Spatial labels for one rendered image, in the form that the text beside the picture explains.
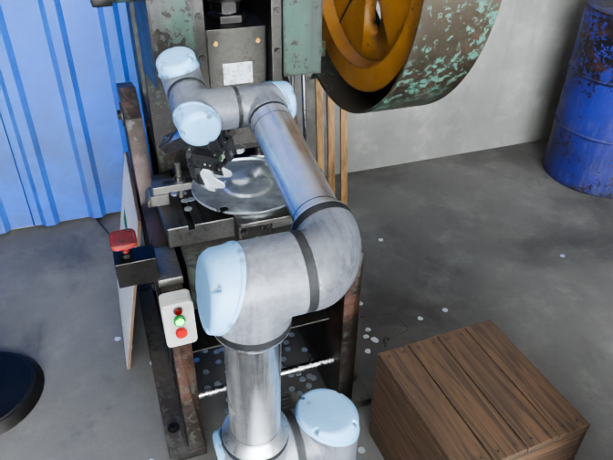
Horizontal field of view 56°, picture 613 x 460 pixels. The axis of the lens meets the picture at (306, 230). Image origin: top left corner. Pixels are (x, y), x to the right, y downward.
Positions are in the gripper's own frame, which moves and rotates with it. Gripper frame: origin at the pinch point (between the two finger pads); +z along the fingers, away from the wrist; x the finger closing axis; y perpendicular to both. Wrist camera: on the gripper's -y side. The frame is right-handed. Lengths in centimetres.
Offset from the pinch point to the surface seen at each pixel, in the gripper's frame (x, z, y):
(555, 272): 87, 121, 92
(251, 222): -1.1, 9.1, 9.0
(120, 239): -16.3, 6.0, -16.9
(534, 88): 218, 128, 67
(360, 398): -5, 87, 34
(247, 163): 23.3, 17.1, -4.7
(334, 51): 59, 3, 9
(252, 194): 9.0, 11.8, 4.2
